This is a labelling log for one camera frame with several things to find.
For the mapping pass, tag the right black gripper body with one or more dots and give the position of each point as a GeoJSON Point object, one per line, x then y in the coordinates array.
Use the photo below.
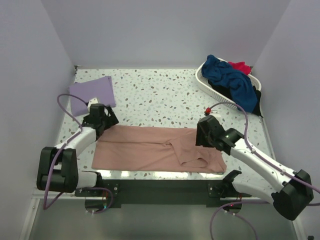
{"type": "Point", "coordinates": [202, 139]}

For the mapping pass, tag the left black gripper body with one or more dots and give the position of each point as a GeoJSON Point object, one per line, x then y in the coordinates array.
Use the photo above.
{"type": "Point", "coordinates": [108, 121]}

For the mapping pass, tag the pink t shirt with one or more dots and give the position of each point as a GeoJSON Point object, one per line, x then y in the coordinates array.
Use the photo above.
{"type": "Point", "coordinates": [156, 149]}

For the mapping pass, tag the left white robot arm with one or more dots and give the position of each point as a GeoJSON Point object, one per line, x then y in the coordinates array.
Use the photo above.
{"type": "Point", "coordinates": [58, 165]}

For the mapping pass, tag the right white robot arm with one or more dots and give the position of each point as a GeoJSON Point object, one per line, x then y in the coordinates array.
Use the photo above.
{"type": "Point", "coordinates": [291, 190]}

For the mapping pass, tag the folded purple t shirt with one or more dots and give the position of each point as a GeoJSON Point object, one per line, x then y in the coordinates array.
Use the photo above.
{"type": "Point", "coordinates": [101, 88]}

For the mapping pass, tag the white laundry basket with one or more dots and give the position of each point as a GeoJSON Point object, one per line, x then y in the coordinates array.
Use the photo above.
{"type": "Point", "coordinates": [217, 92]}

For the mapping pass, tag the blue t shirt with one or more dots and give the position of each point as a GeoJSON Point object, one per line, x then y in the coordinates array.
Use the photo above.
{"type": "Point", "coordinates": [221, 73]}

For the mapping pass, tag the red t shirt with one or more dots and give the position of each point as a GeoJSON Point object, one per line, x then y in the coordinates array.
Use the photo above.
{"type": "Point", "coordinates": [241, 66]}

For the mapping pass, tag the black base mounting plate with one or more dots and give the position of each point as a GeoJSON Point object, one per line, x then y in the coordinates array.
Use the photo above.
{"type": "Point", "coordinates": [211, 193]}

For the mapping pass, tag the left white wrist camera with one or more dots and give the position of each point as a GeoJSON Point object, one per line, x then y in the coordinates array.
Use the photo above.
{"type": "Point", "coordinates": [92, 102]}

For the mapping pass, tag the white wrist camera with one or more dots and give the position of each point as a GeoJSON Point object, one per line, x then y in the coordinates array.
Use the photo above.
{"type": "Point", "coordinates": [92, 102]}
{"type": "Point", "coordinates": [216, 115]}

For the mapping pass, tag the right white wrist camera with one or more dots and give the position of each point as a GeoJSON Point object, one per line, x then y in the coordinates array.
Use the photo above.
{"type": "Point", "coordinates": [216, 115]}

